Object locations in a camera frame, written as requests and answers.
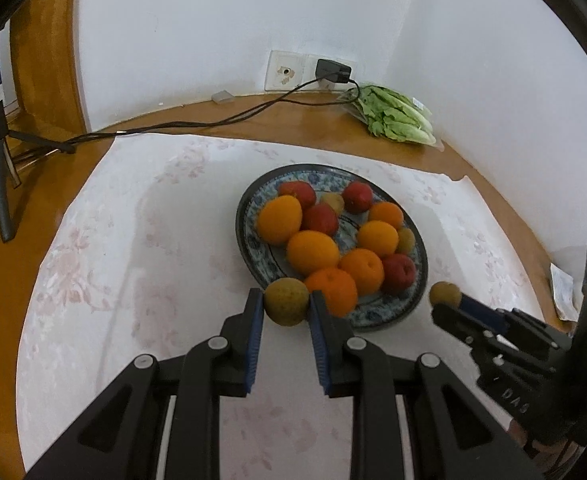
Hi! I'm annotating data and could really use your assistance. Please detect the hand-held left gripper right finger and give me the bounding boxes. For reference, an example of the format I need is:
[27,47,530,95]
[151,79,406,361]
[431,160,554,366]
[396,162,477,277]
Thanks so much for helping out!
[308,291,544,480]

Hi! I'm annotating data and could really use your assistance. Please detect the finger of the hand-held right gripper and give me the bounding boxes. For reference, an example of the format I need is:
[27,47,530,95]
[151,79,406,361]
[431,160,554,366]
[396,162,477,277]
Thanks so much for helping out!
[457,294,569,348]
[432,305,557,372]

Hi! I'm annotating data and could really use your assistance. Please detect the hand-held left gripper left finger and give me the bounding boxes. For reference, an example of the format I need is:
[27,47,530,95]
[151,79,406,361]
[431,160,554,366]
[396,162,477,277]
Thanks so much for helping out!
[24,288,265,480]

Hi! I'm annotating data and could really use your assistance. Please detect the small brown round fruit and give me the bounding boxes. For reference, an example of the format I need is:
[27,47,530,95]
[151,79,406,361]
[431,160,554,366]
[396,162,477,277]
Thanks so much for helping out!
[396,226,416,255]
[428,282,461,309]
[264,277,310,327]
[320,192,345,215]

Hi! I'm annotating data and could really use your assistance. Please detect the blue patterned plate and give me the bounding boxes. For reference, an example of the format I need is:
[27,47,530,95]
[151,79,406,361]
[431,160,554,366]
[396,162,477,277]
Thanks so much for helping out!
[236,163,429,332]

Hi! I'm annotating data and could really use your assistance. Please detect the reddish orange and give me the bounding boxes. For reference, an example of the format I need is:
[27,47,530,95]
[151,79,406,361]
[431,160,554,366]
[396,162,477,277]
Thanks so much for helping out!
[304,267,359,318]

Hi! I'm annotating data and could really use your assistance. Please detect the red apple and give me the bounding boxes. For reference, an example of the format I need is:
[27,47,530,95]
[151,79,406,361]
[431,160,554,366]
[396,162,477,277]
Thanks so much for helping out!
[301,203,339,236]
[341,181,374,214]
[381,253,417,295]
[278,181,317,211]

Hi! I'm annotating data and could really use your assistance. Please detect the pointed orange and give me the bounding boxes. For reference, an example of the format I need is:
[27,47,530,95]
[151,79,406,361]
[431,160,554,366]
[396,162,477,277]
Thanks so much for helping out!
[338,248,385,296]

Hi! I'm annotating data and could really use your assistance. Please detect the large orange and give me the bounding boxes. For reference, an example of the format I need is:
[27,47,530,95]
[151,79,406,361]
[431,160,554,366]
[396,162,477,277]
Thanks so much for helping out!
[357,220,399,258]
[287,230,340,277]

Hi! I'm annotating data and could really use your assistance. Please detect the oval orange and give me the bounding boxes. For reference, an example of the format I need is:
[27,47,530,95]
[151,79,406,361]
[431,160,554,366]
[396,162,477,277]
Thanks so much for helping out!
[258,196,303,246]

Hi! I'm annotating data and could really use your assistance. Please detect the small orange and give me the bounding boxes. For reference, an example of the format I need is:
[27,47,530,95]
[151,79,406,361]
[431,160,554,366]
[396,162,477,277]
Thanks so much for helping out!
[368,201,405,231]

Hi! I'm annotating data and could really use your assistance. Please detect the white paper booklet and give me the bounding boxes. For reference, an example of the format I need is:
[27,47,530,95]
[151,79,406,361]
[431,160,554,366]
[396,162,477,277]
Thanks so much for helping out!
[550,262,581,322]

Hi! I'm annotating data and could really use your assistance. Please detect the white floral tablecloth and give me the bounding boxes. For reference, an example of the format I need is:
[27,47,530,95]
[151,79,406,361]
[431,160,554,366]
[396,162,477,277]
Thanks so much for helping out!
[16,132,549,480]

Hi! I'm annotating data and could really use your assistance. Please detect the bagged romaine lettuce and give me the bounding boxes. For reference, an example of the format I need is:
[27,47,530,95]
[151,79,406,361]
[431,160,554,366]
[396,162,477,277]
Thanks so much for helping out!
[346,85,444,150]

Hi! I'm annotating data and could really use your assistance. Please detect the black charger plug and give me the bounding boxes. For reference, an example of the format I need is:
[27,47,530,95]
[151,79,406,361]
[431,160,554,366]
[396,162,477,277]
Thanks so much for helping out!
[315,58,353,84]

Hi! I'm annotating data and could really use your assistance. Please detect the small grey tripod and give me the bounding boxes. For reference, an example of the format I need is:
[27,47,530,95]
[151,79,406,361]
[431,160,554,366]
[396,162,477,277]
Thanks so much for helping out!
[0,40,77,243]

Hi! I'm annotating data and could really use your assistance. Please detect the black charger cable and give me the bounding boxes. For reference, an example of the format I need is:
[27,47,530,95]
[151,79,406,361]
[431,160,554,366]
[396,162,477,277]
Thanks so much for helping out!
[66,77,361,153]

